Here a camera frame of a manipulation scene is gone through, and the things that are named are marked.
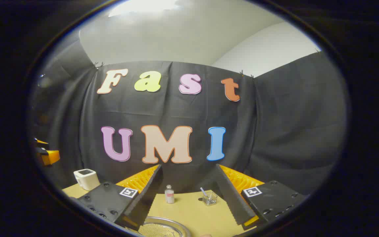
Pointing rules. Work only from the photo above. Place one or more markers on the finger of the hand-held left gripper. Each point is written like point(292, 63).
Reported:
point(50, 157)

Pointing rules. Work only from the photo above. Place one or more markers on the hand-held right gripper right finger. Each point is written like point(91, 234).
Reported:
point(234, 200)

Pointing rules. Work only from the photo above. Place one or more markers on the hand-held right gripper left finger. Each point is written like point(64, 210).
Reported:
point(143, 200)

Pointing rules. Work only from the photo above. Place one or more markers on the clear bottle with pink label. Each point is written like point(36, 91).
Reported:
point(169, 196)

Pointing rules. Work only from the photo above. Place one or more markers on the striped straw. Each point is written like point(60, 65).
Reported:
point(203, 192)

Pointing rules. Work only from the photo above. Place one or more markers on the white toaster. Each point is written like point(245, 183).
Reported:
point(87, 180)

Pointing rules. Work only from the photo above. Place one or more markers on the black backdrop cloth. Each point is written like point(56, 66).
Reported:
point(275, 131)

